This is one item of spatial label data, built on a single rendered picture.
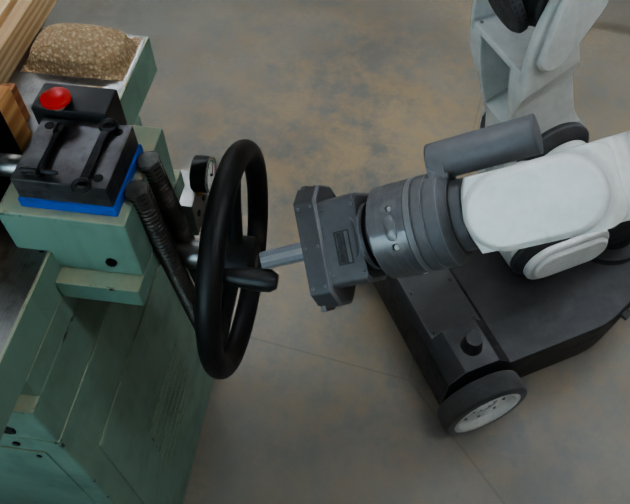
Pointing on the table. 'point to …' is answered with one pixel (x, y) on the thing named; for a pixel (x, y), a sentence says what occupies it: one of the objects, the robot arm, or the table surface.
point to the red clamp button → (55, 98)
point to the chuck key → (47, 153)
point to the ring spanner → (94, 157)
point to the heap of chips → (82, 52)
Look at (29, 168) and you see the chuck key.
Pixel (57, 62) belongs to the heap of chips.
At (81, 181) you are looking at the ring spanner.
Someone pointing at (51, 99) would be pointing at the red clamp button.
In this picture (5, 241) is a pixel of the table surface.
